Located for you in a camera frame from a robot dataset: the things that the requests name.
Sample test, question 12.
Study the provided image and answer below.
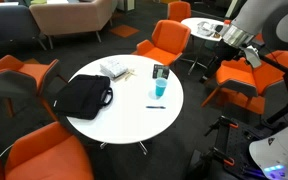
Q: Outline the small round white table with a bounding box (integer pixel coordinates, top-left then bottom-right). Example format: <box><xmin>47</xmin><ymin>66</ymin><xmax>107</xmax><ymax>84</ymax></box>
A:
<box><xmin>180</xmin><ymin>17</ymin><xmax>230</xmax><ymax>76</ymax></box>

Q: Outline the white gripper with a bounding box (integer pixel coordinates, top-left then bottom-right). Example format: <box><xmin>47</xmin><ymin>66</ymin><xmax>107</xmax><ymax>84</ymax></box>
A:
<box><xmin>242</xmin><ymin>45</ymin><xmax>263</xmax><ymax>70</ymax></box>

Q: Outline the large round white table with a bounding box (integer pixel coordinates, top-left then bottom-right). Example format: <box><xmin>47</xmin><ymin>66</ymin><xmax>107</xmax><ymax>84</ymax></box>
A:
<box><xmin>65</xmin><ymin>54</ymin><xmax>185</xmax><ymax>156</ymax></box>

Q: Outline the black laptop bag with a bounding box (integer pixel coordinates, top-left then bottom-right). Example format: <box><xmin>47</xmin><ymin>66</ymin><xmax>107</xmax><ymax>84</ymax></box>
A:
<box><xmin>52</xmin><ymin>74</ymin><xmax>114</xmax><ymax>121</ymax></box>

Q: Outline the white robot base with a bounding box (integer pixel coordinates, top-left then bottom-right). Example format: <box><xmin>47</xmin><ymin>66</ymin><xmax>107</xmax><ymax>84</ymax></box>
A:
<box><xmin>248</xmin><ymin>116</ymin><xmax>288</xmax><ymax>180</ymax></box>

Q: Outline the pile of wooden sticks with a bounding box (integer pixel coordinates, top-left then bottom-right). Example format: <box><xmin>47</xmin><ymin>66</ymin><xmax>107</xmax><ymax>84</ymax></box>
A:
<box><xmin>114</xmin><ymin>68</ymin><xmax>137</xmax><ymax>83</ymax></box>

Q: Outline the clear plastic bag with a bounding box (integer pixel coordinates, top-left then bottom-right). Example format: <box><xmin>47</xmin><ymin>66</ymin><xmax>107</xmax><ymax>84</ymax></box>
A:
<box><xmin>196</xmin><ymin>20</ymin><xmax>220</xmax><ymax>37</ymax></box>

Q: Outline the beige sofa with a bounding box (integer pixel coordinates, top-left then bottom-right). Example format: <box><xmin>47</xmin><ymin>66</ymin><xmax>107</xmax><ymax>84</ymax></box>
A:
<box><xmin>28</xmin><ymin>0</ymin><xmax>118</xmax><ymax>50</ymax></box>

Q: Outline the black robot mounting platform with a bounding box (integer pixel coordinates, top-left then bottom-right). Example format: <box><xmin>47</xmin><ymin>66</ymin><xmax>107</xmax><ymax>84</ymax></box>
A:
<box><xmin>193</xmin><ymin>114</ymin><xmax>278</xmax><ymax>180</ymax></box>

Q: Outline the black clamp orange handle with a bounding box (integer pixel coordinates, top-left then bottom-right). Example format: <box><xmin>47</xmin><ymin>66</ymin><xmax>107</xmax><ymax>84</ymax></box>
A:
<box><xmin>201</xmin><ymin>146</ymin><xmax>236</xmax><ymax>168</ymax></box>
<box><xmin>204</xmin><ymin>115</ymin><xmax>240</xmax><ymax>137</ymax></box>

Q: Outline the blue plastic cup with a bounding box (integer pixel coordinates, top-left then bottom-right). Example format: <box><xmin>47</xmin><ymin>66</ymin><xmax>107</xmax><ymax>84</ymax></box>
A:
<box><xmin>154</xmin><ymin>77</ymin><xmax>169</xmax><ymax>98</ymax></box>

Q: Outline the dark blue sofa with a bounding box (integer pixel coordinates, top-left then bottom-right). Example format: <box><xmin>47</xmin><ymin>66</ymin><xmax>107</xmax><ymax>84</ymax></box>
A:
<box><xmin>0</xmin><ymin>3</ymin><xmax>48</xmax><ymax>53</ymax></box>

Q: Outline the dark blue pen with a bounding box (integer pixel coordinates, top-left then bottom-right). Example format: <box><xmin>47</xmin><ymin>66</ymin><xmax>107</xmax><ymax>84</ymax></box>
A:
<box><xmin>145</xmin><ymin>105</ymin><xmax>167</xmax><ymax>110</ymax></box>

